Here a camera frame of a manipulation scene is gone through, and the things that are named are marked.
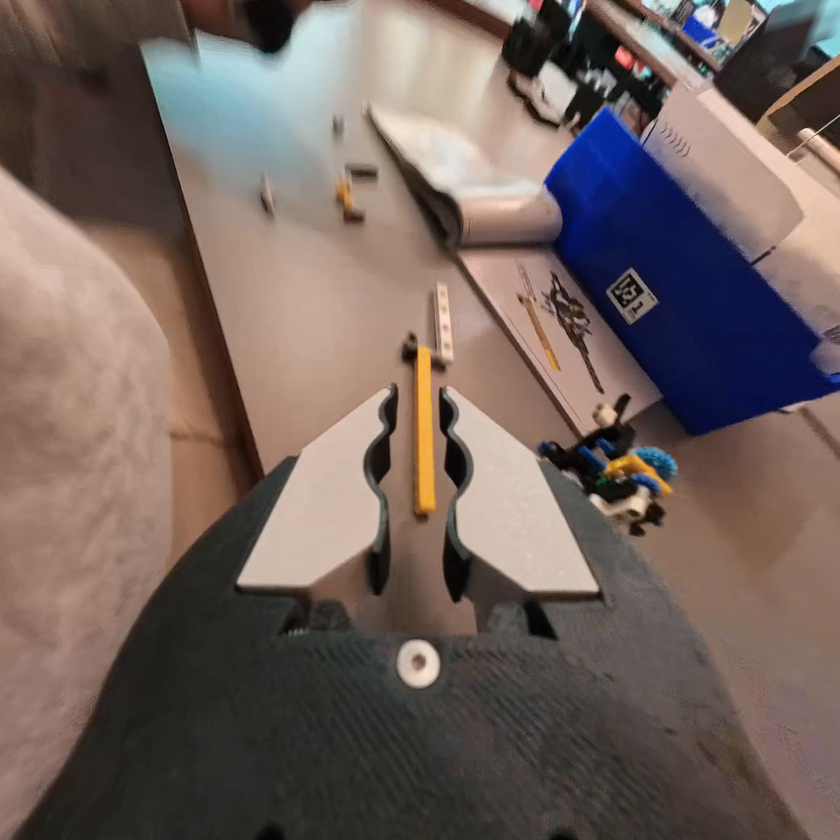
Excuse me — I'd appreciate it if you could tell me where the white lego beam with holes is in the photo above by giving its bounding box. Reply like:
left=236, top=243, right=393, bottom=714
left=432, top=282, right=455, bottom=367

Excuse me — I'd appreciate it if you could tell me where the person's grey sweater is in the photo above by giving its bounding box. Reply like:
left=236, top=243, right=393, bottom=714
left=0, top=167, right=175, bottom=840

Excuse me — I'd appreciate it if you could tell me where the partly built lego model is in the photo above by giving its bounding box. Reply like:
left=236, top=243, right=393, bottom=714
left=538, top=394, right=680, bottom=538

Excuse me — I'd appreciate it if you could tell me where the blue box with printed tag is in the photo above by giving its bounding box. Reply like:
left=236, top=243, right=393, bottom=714
left=543, top=105, right=840, bottom=437

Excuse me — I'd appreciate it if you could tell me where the long yellow lego beam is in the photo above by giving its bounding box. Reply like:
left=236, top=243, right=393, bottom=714
left=412, top=346, right=437, bottom=519

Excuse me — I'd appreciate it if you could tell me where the open lego instruction booklet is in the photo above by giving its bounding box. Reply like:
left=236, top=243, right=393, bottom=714
left=364, top=101, right=664, bottom=437

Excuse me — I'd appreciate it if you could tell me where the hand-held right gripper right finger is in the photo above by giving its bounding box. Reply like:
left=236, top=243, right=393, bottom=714
left=438, top=386, right=601, bottom=603

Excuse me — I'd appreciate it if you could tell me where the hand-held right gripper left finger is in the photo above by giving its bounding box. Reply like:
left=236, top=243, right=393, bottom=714
left=236, top=384, right=399, bottom=601

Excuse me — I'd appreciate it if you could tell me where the white box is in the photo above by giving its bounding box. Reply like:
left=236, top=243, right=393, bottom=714
left=640, top=82, right=840, bottom=349

